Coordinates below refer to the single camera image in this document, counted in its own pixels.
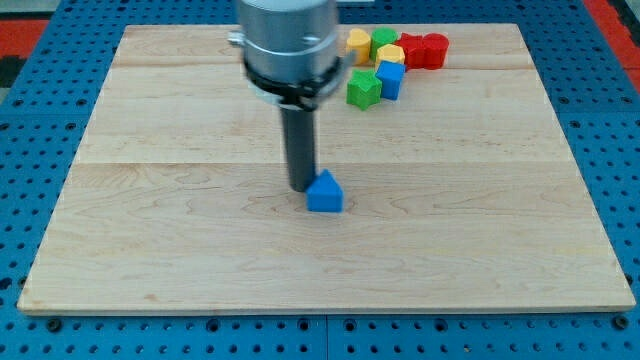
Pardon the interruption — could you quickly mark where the blue cube block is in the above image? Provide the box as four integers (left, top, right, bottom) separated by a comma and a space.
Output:
376, 61, 405, 100

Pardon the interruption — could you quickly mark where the yellow heart block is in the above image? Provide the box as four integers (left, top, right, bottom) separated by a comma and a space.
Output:
345, 28, 371, 65

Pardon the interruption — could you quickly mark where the green star block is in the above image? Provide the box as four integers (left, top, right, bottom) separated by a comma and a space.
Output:
346, 70, 382, 111

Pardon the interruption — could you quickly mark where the red cylinder block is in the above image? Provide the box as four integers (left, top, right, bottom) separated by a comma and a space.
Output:
422, 33, 450, 70

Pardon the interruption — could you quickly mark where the wooden board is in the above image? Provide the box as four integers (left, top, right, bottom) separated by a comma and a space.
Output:
18, 24, 635, 316

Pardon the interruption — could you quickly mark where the blue triangle block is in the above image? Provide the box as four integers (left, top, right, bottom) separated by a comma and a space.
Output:
306, 169, 344, 213

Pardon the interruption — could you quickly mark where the red star block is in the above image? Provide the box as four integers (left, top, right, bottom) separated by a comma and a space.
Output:
395, 32, 426, 71

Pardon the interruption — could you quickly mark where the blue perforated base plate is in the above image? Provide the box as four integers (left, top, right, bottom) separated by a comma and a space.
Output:
1, 0, 639, 359

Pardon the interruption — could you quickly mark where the green cylinder block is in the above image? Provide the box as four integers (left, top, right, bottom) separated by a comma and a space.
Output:
369, 27, 398, 61

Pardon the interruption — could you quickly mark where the yellow hexagon block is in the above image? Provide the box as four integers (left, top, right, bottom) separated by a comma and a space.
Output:
375, 44, 405, 69

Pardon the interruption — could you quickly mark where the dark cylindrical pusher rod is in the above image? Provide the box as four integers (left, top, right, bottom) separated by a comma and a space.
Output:
280, 108, 316, 192

